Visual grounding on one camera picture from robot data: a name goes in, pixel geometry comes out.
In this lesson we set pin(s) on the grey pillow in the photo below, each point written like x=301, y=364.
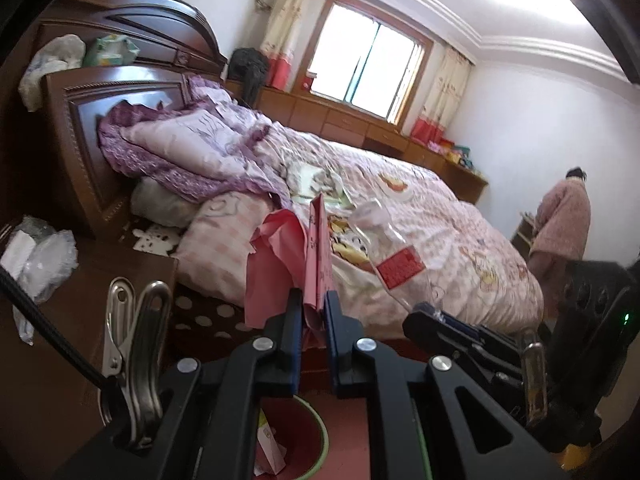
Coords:
x=160, y=205

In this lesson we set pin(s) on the red bin green rim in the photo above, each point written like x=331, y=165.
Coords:
x=310, y=435

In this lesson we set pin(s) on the clear plastic bag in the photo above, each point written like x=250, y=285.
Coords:
x=50, y=265

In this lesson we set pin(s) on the steel spring clip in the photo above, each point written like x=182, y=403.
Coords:
x=534, y=385
x=145, y=360

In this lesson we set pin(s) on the bed with pink quilt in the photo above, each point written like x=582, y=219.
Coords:
x=350, y=120
x=450, y=220

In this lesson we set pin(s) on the clear plastic bottle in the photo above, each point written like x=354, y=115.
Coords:
x=395, y=255

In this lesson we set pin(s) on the green packet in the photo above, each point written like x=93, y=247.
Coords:
x=110, y=50

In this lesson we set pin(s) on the crumpled white plastic bag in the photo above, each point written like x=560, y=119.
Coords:
x=50, y=65

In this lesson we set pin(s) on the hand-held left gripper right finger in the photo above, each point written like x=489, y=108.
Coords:
x=332, y=345

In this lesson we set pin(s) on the brown polka dot mattress cover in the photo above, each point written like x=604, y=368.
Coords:
x=200, y=320

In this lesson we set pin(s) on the wooden nightstand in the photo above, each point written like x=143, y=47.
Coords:
x=60, y=360

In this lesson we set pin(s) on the dark grey garment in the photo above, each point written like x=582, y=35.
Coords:
x=247, y=75

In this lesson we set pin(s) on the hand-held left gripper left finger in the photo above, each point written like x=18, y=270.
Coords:
x=296, y=345

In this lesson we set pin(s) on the purple ruffled quilt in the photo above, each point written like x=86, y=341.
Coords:
x=190, y=150

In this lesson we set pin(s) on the window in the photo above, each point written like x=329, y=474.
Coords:
x=370, y=55

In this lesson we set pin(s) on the pile of colourful boxes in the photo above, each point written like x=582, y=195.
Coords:
x=455, y=152

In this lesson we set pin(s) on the small red box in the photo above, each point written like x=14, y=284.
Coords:
x=309, y=83

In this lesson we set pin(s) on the black white spotted cloth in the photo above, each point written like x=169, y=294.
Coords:
x=155, y=237

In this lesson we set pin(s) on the floral curtain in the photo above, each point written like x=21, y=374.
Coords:
x=285, y=25
x=445, y=95

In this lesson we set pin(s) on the pink checked pillow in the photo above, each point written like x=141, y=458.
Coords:
x=220, y=245

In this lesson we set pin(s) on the dark wooden headboard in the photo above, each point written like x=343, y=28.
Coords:
x=85, y=125

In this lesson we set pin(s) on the white paper sheets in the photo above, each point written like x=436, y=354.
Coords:
x=310, y=180

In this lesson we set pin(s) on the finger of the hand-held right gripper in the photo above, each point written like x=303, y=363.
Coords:
x=460, y=340

